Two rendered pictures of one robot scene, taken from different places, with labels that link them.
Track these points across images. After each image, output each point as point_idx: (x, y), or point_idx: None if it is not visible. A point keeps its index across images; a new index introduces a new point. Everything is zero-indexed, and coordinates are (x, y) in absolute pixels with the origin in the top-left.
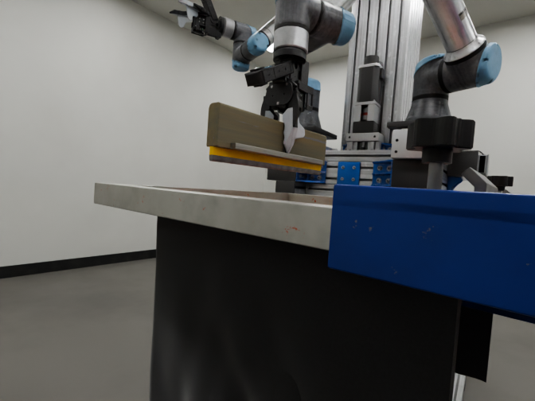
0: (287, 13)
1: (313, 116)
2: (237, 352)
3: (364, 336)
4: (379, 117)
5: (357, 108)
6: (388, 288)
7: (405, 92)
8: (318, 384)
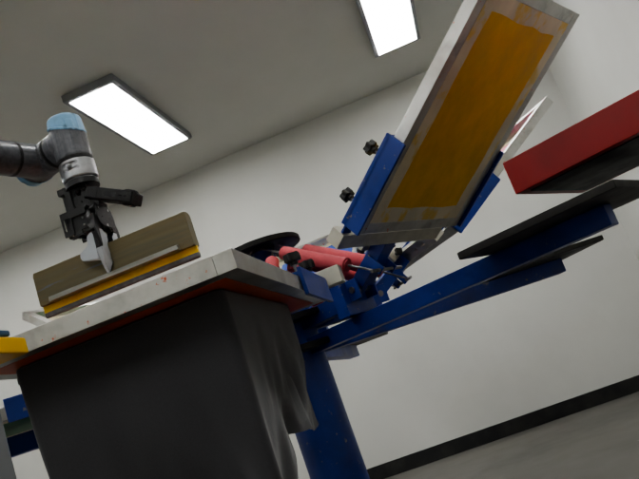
0: (90, 148)
1: None
2: (280, 376)
3: (290, 337)
4: None
5: None
6: (285, 316)
7: None
8: (295, 368)
